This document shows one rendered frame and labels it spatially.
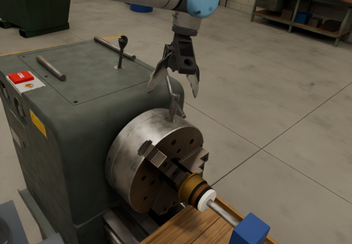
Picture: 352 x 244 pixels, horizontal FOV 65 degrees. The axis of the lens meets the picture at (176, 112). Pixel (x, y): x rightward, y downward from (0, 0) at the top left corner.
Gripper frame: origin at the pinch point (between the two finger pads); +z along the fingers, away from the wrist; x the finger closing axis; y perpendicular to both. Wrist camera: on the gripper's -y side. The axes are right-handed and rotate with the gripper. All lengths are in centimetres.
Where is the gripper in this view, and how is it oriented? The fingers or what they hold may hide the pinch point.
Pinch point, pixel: (172, 97)
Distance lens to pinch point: 82.6
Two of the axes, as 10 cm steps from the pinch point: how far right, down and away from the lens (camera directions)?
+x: -9.5, -0.8, -3.0
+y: -2.3, -4.7, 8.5
